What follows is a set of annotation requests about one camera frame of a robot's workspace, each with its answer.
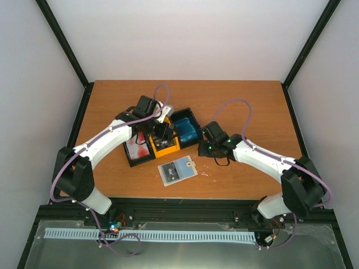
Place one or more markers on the black vip card stack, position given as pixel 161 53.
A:
pixel 162 143

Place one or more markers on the black aluminium table frame rail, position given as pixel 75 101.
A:
pixel 235 213

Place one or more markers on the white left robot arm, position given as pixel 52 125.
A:
pixel 73 178

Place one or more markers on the black bin with red cards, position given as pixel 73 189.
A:
pixel 141 160

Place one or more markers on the red white card stack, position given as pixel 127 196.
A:
pixel 137 147

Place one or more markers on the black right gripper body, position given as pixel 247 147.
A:
pixel 210 152

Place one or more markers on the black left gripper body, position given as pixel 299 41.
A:
pixel 159 133

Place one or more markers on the yellow plastic bin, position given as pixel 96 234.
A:
pixel 165 130

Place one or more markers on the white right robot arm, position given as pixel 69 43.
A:
pixel 299 179

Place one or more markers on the blue card stack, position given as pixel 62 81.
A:
pixel 186 130

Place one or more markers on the light blue slotted cable duct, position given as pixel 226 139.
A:
pixel 157 236

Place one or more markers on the black bin with blue cards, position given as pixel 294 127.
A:
pixel 187 112

